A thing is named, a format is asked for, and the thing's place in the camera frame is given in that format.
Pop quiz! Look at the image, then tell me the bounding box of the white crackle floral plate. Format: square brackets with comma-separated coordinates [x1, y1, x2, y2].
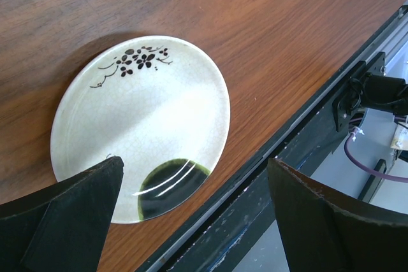
[50, 36, 230, 224]

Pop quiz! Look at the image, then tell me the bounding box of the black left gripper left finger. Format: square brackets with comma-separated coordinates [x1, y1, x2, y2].
[1, 157, 124, 271]

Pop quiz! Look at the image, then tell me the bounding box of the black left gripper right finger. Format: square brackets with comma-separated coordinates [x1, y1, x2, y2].
[267, 159, 407, 271]

